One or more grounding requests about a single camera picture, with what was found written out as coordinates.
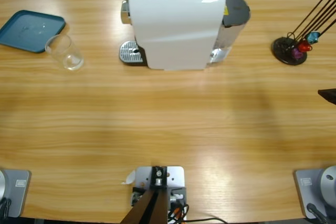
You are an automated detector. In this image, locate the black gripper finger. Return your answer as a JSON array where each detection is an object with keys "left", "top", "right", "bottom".
[{"left": 317, "top": 88, "right": 336, "bottom": 105}]

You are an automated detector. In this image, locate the teal coffee capsule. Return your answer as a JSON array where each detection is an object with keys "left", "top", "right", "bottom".
[{"left": 307, "top": 31, "right": 320, "bottom": 44}]

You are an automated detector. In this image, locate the clear drinking glass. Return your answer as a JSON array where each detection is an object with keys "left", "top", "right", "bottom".
[{"left": 45, "top": 34, "right": 85, "bottom": 71}]

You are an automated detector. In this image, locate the purple coffee capsule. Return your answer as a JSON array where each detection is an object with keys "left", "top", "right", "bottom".
[{"left": 291, "top": 47, "right": 304, "bottom": 61}]

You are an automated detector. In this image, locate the red coffee capsule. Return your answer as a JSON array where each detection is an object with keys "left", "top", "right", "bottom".
[{"left": 298, "top": 39, "right": 313, "bottom": 53}]

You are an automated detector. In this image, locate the white capsule coffee machine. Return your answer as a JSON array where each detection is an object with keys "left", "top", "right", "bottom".
[{"left": 120, "top": 0, "right": 227, "bottom": 72}]

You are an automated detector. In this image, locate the black capsule holder with rods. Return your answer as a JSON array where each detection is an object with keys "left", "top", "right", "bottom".
[{"left": 272, "top": 0, "right": 336, "bottom": 66}]

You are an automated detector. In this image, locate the clear water tank dark lid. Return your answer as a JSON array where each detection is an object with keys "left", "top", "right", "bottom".
[{"left": 209, "top": 0, "right": 251, "bottom": 64}]

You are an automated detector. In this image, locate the metal grille drip tray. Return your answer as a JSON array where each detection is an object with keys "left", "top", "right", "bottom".
[{"left": 119, "top": 40, "right": 148, "bottom": 67}]

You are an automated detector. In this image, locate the white paper tape strip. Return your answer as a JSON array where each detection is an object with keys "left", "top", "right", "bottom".
[{"left": 120, "top": 170, "right": 137, "bottom": 185}]

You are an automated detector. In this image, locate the teal plastic tray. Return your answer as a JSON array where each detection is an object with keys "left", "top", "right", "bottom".
[{"left": 0, "top": 10, "right": 66, "bottom": 54}]

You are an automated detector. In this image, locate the grey base plate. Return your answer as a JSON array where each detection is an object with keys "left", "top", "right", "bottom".
[
  {"left": 293, "top": 168, "right": 336, "bottom": 219},
  {"left": 0, "top": 168, "right": 32, "bottom": 218}
]

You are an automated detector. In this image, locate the black base cable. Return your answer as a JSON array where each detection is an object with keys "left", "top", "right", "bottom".
[
  {"left": 0, "top": 197, "right": 13, "bottom": 218},
  {"left": 306, "top": 202, "right": 330, "bottom": 224}
]

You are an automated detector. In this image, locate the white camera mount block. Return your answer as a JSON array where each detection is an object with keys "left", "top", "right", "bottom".
[{"left": 131, "top": 165, "right": 187, "bottom": 222}]

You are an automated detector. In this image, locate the thin black cable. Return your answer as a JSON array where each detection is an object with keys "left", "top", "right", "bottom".
[{"left": 183, "top": 217, "right": 228, "bottom": 224}]

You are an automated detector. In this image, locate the orange and black cable bundle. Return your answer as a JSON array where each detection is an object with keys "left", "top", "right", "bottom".
[{"left": 167, "top": 202, "right": 190, "bottom": 224}]

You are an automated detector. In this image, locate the dark camera mount post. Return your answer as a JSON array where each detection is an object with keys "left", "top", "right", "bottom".
[{"left": 122, "top": 165, "right": 169, "bottom": 224}]

